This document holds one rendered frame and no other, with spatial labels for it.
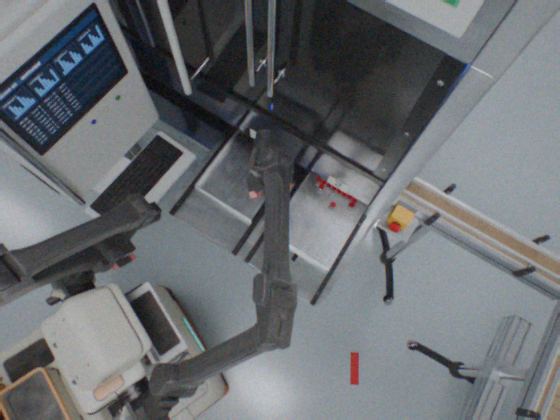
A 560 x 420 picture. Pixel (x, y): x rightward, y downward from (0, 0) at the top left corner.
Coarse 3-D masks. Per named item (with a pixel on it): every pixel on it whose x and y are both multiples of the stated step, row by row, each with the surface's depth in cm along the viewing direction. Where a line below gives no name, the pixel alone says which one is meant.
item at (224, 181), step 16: (240, 144) 179; (224, 160) 176; (240, 160) 177; (208, 176) 174; (224, 176) 174; (240, 176) 174; (208, 192) 171; (224, 192) 172; (240, 192) 172; (240, 208) 170; (256, 208) 170
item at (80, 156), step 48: (48, 0) 115; (96, 0) 126; (0, 48) 111; (48, 48) 121; (96, 48) 135; (0, 96) 117; (48, 96) 130; (96, 96) 147; (144, 96) 171; (0, 144) 128; (48, 144) 142; (96, 144) 163
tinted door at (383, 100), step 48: (288, 0) 99; (336, 0) 91; (288, 48) 112; (336, 48) 102; (384, 48) 94; (432, 48) 87; (288, 96) 131; (336, 96) 118; (384, 96) 107; (336, 144) 139; (384, 144) 124
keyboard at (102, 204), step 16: (160, 144) 184; (144, 160) 181; (160, 160) 182; (176, 160) 183; (128, 176) 178; (144, 176) 179; (160, 176) 180; (112, 192) 176; (128, 192) 176; (144, 192) 177; (96, 208) 174; (112, 208) 174
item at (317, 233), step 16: (304, 192) 173; (304, 208) 171; (320, 208) 172; (336, 208) 172; (304, 224) 169; (320, 224) 169; (336, 224) 170; (352, 224) 170; (304, 240) 167; (320, 240) 167; (336, 240) 168; (320, 256) 165; (336, 256) 162
